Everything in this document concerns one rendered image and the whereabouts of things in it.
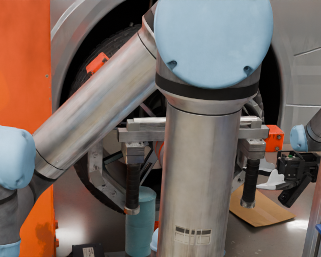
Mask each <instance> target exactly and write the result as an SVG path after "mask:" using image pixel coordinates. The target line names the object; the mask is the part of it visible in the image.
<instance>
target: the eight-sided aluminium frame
mask: <svg viewBox="0 0 321 257"><path fill-rule="evenodd" d="M250 102H251V104H252V105H253V106H254V108H255V109H256V110H257V112H258V114H259V116H260V118H261V116H262V110H261V108H260V107H259V106H258V104H257V103H256V102H255V101H254V100H253V99H251V100H250ZM242 109H243V116H244V115H245V112H247V110H246V108H245V107H244V106H242ZM261 119H262V118H261ZM102 150H103V138H102V139H101V140H100V141H99V142H98V143H97V144H96V145H95V146H94V147H92V148H91V149H90V150H89V151H88V164H87V167H88V178H89V182H90V183H92V184H93V185H94V187H95V188H97V189H99V190H100V191H101V192H102V193H103V194H104V195H106V196H107V197H108V198H109V199H110V200H111V201H113V202H114V203H115V204H116V205H117V206H119V207H120V208H121V209H122V210H124V205H125V202H126V190H125V189H124V188H123V187H121V186H120V185H119V184H118V183H117V182H116V181H115V180H113V179H112V178H111V177H110V176H109V175H108V174H107V173H106V172H104V171H103V169H102ZM246 165H247V158H246V157H245V155H244V154H243V153H242V152H241V151H240V149H238V154H237V162H236V163H235V167H234V174H233V182H232V190H231V193H233V192H234V191H235V190H236V189H237V188H238V187H239V186H240V185H242V184H243V183H244V181H245V173H246V172H245V171H243V170H242V169H243V167H246ZM159 209H160V201H156V202H155V221H159Z"/></svg>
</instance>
